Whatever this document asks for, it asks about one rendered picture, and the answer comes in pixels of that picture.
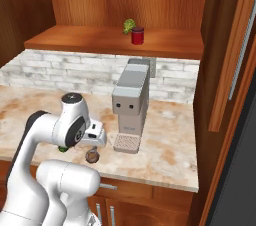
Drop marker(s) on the open wooden wall cabinet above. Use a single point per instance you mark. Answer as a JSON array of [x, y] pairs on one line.
[[110, 6]]

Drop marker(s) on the dark fridge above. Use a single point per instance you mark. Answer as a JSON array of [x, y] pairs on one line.
[[238, 170]]

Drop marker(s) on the grey coffee machine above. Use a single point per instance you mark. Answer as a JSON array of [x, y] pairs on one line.
[[130, 103]]

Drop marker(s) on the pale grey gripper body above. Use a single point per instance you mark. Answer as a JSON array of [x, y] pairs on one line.
[[97, 140]]

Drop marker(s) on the wooden cabinet door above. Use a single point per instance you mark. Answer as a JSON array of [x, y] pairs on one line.
[[230, 46]]

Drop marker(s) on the wooden base cupboard door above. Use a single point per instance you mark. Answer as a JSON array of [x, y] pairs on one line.
[[150, 213], [101, 213]]

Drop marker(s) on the wooden drawer front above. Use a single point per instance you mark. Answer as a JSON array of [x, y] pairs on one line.
[[133, 188]]

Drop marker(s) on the brown round bread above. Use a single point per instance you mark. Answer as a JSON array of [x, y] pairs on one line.
[[92, 157]]

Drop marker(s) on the green broccoli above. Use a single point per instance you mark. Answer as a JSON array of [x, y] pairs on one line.
[[129, 25]]

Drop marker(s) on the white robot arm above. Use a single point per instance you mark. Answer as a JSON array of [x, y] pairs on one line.
[[36, 176]]

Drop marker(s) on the green avocado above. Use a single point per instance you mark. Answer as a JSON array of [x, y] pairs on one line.
[[63, 149]]

